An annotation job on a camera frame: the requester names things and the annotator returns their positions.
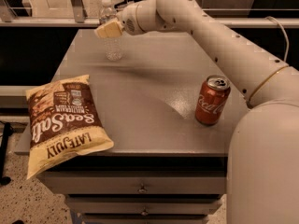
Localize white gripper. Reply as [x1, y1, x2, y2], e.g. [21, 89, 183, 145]
[94, 4, 144, 38]

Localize clear plastic water bottle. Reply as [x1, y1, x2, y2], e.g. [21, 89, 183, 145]
[99, 0, 122, 61]

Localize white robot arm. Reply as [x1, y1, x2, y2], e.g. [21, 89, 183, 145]
[95, 0, 299, 224]

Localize grey drawer cabinet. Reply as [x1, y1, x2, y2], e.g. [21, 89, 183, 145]
[46, 30, 248, 224]

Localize metal railing with glass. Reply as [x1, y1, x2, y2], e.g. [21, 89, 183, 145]
[1, 0, 299, 29]

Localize Late July chips bag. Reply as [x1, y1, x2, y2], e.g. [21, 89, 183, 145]
[26, 75, 114, 178]

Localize red Coca-Cola can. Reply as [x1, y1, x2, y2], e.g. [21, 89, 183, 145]
[195, 75, 231, 126]

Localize black stand on floor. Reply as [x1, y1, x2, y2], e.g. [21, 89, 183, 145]
[0, 122, 13, 186]

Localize top grey drawer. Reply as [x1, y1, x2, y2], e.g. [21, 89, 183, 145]
[38, 171, 226, 194]

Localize grey drawer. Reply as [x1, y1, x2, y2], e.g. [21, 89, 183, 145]
[66, 195, 221, 215]
[38, 171, 226, 194]

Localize middle grey drawer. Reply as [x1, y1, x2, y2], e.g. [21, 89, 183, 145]
[66, 195, 221, 215]

